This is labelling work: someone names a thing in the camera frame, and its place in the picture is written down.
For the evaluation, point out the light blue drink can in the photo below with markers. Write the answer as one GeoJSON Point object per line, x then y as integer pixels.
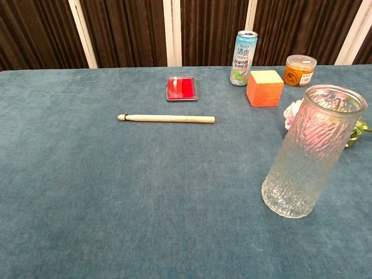
{"type": "Point", "coordinates": [241, 58]}

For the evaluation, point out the white partition frame post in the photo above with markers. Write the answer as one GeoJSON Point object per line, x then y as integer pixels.
{"type": "Point", "coordinates": [353, 35]}
{"type": "Point", "coordinates": [251, 17]}
{"type": "Point", "coordinates": [84, 37]}
{"type": "Point", "coordinates": [173, 32]}

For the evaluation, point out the orange foam cube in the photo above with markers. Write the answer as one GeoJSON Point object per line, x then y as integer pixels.
{"type": "Point", "coordinates": [264, 90]}

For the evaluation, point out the wooden drumstick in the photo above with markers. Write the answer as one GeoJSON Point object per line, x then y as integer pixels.
{"type": "Point", "coordinates": [168, 118]}

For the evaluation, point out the clear jar of rubber bands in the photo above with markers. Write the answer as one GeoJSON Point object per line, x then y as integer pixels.
{"type": "Point", "coordinates": [299, 71]}

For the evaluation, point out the pink artificial flower bouquet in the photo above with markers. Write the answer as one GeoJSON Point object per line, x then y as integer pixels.
{"type": "Point", "coordinates": [290, 114]}

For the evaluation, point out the dark brown curtain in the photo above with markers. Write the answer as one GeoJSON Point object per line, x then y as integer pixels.
{"type": "Point", "coordinates": [130, 29]}

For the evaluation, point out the transparent textured glass vase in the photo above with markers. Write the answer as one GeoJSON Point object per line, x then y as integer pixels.
{"type": "Point", "coordinates": [302, 168]}

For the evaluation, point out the blue carpeted table top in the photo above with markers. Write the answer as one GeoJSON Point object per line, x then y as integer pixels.
{"type": "Point", "coordinates": [116, 189]}

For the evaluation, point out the red ink pad case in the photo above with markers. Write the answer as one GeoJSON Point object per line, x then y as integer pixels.
{"type": "Point", "coordinates": [181, 88]}

